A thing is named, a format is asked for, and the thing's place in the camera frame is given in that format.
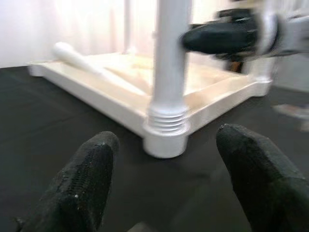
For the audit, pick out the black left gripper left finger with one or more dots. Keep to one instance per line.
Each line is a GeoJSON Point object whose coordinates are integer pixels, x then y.
{"type": "Point", "coordinates": [77, 183]}

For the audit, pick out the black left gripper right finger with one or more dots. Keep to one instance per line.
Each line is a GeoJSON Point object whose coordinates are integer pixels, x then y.
{"type": "Point", "coordinates": [265, 183]}

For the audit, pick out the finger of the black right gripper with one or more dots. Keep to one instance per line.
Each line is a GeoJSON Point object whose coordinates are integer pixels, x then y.
{"type": "Point", "coordinates": [212, 38]}

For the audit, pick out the white plastic table top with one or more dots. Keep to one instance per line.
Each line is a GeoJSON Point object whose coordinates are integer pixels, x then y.
{"type": "Point", "coordinates": [116, 96]}

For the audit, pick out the clear crumpled tape patch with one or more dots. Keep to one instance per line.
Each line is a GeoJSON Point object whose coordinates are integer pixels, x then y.
{"type": "Point", "coordinates": [289, 110]}

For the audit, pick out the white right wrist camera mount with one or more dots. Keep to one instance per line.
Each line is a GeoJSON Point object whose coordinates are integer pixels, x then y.
{"type": "Point", "coordinates": [269, 31]}

